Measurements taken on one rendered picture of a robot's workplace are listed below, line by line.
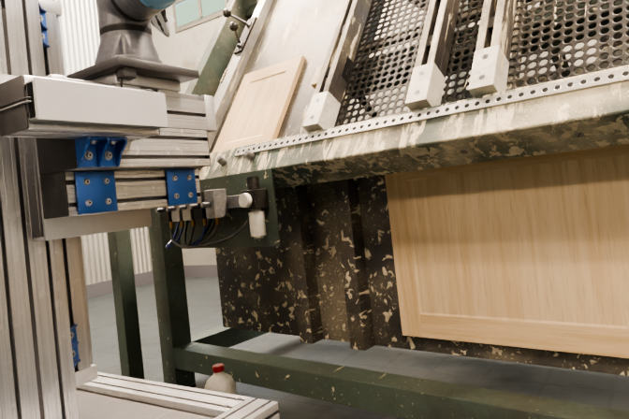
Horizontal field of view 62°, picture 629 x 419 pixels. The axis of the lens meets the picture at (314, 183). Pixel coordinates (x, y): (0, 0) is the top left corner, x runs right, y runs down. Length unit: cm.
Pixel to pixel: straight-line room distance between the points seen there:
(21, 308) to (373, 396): 91
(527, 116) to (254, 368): 118
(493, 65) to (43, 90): 95
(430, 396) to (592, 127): 76
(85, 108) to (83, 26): 471
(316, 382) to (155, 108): 98
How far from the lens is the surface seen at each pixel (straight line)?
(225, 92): 215
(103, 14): 131
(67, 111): 97
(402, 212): 163
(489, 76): 132
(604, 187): 143
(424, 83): 140
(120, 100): 103
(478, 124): 126
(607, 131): 122
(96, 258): 534
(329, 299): 187
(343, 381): 161
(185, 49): 573
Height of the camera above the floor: 71
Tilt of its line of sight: 1 degrees up
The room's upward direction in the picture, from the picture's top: 6 degrees counter-clockwise
